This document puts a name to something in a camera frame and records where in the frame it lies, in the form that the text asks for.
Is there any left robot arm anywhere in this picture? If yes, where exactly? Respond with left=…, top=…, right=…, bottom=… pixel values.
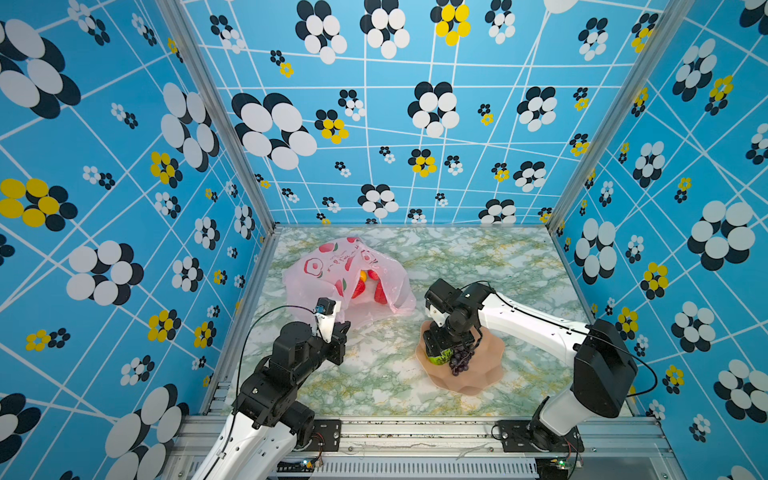
left=194, top=320, right=351, bottom=480

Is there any left green circuit board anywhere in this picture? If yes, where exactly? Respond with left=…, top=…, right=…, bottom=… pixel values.
left=276, top=457, right=322, bottom=473

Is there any aluminium corner post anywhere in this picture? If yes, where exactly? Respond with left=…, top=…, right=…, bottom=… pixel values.
left=547, top=0, right=695, bottom=236
left=157, top=0, right=276, bottom=238

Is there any purple grape bunch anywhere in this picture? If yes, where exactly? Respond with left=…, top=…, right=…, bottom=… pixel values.
left=449, top=342, right=477, bottom=376

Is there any left aluminium corner post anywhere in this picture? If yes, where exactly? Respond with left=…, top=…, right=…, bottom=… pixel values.
left=157, top=0, right=276, bottom=238

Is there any green apple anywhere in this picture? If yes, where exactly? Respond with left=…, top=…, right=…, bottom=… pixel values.
left=427, top=351, right=453, bottom=366

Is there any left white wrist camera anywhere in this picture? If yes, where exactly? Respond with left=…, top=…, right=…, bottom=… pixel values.
left=314, top=297, right=341, bottom=343

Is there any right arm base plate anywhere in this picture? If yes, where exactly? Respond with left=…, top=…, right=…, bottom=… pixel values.
left=491, top=420, right=584, bottom=454

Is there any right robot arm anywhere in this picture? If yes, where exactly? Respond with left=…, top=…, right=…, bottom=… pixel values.
left=417, top=279, right=638, bottom=454

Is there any pink plastic bag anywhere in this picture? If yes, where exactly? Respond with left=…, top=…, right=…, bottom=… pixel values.
left=282, top=237, right=416, bottom=327

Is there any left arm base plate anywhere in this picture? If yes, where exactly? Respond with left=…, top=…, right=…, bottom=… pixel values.
left=294, top=419, right=343, bottom=453

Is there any green circuit board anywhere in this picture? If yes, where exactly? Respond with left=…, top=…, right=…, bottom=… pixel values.
left=276, top=457, right=322, bottom=473
left=536, top=458, right=570, bottom=480

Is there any right green circuit board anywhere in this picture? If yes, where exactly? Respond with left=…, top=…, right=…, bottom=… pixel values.
left=536, top=458, right=570, bottom=480

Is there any pink scalloped fruit plate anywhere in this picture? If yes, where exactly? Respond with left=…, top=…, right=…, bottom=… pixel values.
left=416, top=321, right=505, bottom=396

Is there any red pomegranate fruit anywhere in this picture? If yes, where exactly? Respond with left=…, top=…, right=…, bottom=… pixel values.
left=374, top=282, right=388, bottom=305

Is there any right aluminium corner post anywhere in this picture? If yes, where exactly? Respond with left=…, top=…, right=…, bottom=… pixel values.
left=547, top=0, right=695, bottom=236

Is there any aluminium front rail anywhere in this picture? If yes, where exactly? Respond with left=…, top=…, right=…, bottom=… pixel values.
left=160, top=417, right=685, bottom=479

